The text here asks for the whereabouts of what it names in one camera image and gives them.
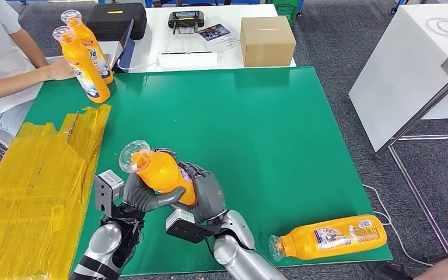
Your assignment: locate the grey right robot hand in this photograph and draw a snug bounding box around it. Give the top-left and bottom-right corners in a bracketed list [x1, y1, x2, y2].
[173, 162, 229, 225]

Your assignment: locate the person's right hand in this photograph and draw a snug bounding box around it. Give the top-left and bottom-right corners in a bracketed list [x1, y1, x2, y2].
[44, 58, 76, 81]

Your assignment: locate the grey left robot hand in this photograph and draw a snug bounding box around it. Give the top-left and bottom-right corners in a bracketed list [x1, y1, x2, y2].
[121, 148, 187, 214]

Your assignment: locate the orange detergent bottle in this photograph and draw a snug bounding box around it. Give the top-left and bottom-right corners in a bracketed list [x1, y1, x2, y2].
[52, 26, 111, 104]
[60, 9, 114, 85]
[268, 214, 388, 263]
[118, 139, 198, 207]

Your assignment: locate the black zip case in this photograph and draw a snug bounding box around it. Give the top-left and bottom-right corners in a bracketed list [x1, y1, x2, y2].
[86, 3, 148, 42]

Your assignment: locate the tablet with blue cover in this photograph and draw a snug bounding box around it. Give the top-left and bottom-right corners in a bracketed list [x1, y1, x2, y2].
[111, 19, 136, 74]

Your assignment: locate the green work table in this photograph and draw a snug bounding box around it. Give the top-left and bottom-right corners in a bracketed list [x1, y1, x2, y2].
[23, 66, 393, 278]

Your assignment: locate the white desk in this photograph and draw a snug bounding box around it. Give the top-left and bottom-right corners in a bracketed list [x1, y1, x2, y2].
[98, 3, 297, 75]

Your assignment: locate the yellow taped cardboard sheet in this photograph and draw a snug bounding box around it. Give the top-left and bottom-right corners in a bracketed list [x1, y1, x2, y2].
[0, 104, 112, 280]

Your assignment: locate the flat white box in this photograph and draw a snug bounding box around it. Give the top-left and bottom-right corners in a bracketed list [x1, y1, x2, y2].
[158, 51, 219, 72]

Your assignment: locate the black remote controller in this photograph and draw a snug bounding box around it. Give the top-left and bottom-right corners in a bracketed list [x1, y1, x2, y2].
[167, 10, 205, 35]

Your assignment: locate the printed booklet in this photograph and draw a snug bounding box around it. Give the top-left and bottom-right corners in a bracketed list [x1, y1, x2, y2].
[197, 23, 241, 54]

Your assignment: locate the brown cardboard box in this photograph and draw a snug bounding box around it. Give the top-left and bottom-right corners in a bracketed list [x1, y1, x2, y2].
[240, 16, 297, 68]

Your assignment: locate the green plastic crate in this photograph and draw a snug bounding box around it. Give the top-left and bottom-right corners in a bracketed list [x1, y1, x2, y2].
[266, 0, 305, 26]

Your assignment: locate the large white table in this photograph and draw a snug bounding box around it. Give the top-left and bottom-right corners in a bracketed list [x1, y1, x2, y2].
[348, 4, 448, 153]

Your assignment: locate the blue metal rack leg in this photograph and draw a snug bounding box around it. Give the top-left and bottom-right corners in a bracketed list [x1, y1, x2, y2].
[391, 0, 410, 15]

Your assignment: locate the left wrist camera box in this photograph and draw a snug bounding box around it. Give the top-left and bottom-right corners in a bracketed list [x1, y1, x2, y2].
[94, 170, 125, 217]

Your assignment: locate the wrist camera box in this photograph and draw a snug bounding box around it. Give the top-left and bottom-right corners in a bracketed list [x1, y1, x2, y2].
[165, 208, 217, 244]
[94, 170, 125, 217]

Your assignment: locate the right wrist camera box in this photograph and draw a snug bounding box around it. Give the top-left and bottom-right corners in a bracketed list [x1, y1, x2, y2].
[165, 208, 217, 244]

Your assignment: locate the blue metal rack frame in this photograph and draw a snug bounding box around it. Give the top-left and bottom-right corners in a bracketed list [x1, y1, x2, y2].
[145, 0, 261, 6]

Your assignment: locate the thin white power cable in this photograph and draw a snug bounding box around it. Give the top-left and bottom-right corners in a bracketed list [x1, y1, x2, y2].
[362, 184, 435, 268]

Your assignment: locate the grey metal table frame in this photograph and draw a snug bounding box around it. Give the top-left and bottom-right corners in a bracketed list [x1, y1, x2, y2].
[374, 80, 448, 254]

